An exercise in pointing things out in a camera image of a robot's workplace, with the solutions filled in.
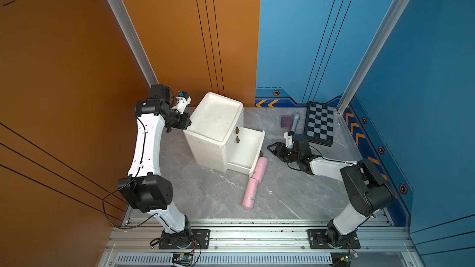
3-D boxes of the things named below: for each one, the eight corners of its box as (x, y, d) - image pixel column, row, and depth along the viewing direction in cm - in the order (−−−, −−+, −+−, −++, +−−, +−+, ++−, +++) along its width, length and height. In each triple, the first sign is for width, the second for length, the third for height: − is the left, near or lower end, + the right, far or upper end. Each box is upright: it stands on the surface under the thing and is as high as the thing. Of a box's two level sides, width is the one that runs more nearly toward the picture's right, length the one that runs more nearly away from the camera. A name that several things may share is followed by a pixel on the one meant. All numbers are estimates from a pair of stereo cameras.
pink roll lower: (241, 207, 83) (241, 205, 80) (248, 179, 91) (248, 177, 89) (252, 210, 82) (252, 208, 80) (258, 182, 90) (259, 179, 88)
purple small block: (281, 129, 113) (282, 124, 109) (280, 120, 117) (281, 114, 114) (291, 129, 113) (292, 124, 109) (289, 120, 117) (290, 114, 114)
